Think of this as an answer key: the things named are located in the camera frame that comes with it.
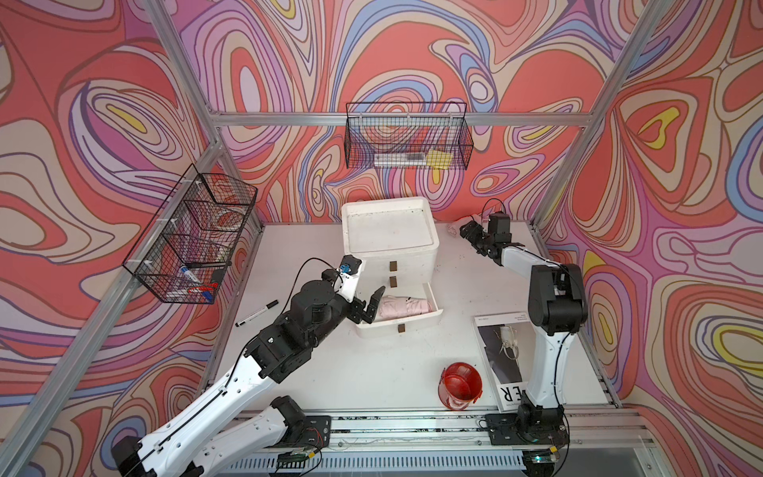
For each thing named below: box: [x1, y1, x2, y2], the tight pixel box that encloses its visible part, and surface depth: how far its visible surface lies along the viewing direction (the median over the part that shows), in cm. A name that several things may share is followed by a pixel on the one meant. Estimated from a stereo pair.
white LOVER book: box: [472, 312, 535, 413], surface depth 84 cm
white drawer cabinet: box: [341, 196, 441, 300], surface depth 88 cm
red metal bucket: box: [438, 361, 483, 411], surface depth 75 cm
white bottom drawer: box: [355, 282, 445, 337], surface depth 92 cm
